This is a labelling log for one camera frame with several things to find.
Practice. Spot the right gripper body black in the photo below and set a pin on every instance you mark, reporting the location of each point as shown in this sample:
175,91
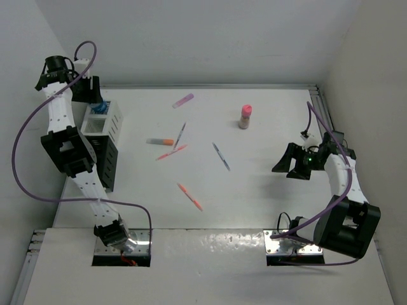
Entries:
310,160

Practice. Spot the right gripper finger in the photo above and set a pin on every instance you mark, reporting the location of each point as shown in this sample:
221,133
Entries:
283,166
302,167

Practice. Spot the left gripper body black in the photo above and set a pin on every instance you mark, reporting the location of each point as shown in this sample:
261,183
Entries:
82,92

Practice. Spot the pink cap glue bottle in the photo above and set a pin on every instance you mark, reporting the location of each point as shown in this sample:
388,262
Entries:
244,120

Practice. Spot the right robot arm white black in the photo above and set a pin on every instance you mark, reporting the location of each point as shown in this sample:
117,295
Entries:
349,222

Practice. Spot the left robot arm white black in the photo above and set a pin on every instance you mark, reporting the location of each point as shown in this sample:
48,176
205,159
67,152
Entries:
65,82

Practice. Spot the white slotted organizer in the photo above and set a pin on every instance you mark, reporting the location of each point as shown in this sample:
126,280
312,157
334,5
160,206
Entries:
107,123

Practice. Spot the black slotted organizer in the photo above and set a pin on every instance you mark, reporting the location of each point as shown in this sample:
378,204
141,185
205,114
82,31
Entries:
107,156

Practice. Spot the orange cap grey marker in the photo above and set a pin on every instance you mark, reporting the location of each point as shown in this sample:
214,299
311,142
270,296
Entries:
163,142

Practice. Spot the blue clear pen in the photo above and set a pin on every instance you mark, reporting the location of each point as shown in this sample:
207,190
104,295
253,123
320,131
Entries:
219,153

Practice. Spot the grey thin pen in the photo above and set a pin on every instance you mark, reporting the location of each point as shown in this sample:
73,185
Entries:
179,136

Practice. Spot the purple highlighter marker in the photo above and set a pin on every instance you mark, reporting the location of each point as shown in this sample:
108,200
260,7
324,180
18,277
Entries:
183,101

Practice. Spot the orange clear pen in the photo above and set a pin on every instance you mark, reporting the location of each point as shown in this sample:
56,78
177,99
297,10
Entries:
190,197

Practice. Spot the orange pen near centre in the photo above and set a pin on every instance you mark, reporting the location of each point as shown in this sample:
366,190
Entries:
171,152

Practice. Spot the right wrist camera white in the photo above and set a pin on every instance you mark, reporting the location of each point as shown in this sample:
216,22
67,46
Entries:
309,140

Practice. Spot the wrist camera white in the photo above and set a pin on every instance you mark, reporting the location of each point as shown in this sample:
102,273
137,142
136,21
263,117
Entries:
80,65
309,140

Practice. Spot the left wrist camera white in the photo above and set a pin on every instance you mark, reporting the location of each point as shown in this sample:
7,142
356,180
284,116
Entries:
80,65

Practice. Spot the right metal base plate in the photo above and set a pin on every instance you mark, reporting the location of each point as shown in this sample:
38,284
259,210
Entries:
285,247

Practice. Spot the metal base plate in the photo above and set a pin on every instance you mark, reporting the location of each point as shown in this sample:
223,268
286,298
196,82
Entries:
140,236
285,247

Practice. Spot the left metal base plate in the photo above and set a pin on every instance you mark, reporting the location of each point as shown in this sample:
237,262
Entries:
140,236

